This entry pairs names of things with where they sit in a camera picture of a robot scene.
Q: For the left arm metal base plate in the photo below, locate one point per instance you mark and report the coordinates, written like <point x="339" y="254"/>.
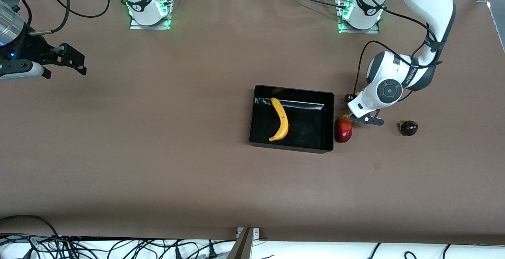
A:
<point x="371" y="30"/>

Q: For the yellow banana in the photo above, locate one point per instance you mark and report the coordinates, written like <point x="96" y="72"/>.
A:
<point x="282" y="117"/>

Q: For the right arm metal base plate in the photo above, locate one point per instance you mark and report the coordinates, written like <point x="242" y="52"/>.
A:
<point x="136" y="26"/>

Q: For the small metal bracket plate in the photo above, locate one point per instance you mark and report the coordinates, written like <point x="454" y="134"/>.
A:
<point x="256" y="233"/>

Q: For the black rectangular plastic tray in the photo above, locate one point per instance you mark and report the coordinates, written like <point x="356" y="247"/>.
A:
<point x="303" y="132"/>

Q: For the dark metal bar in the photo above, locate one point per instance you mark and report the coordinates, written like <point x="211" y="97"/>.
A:
<point x="242" y="249"/>

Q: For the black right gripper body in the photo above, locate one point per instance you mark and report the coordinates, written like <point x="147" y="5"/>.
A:
<point x="34" y="49"/>

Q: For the red yellow mango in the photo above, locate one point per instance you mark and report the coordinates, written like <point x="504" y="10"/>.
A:
<point x="343" y="130"/>

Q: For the dark purple eggplant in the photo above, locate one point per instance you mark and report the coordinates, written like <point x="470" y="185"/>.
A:
<point x="409" y="128"/>

